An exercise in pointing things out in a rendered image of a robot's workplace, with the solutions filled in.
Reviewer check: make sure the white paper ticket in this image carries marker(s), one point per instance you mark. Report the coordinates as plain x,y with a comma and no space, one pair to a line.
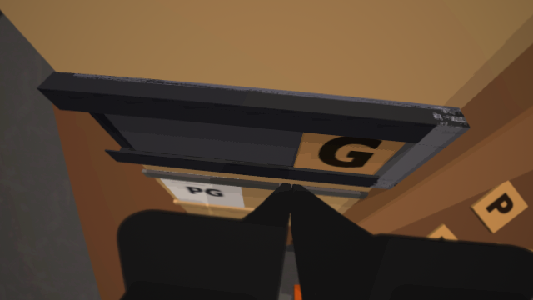
198,192

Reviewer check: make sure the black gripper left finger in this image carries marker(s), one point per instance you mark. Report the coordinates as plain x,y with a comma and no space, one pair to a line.
218,253

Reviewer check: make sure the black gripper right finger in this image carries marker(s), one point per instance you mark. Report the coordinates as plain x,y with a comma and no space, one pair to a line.
339,260

